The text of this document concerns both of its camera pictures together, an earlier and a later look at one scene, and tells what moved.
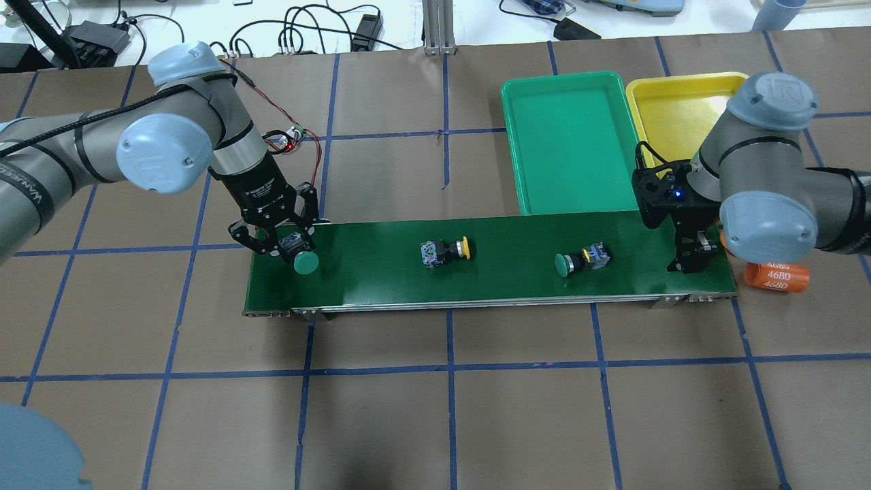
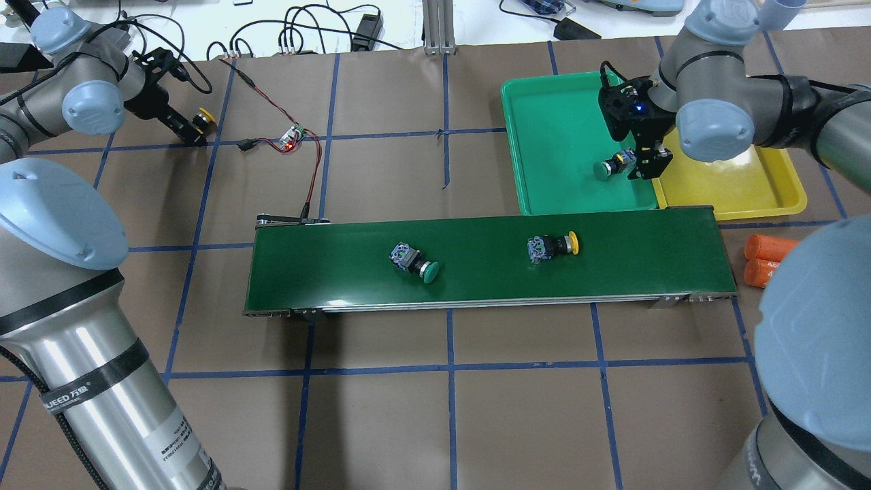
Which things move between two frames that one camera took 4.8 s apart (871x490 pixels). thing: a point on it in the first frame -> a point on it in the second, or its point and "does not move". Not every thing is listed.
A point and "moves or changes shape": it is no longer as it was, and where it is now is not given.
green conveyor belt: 486,258 does not move
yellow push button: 434,253 -> 539,248
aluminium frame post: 438,27 does not move
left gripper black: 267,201 -> 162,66
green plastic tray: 573,141 does not move
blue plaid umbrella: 545,7 does not move
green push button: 595,256 -> 618,163
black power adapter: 568,30 does not move
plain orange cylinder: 722,237 moves or changes shape
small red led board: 296,133 does not move
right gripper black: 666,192 -> 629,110
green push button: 299,252 -> 411,259
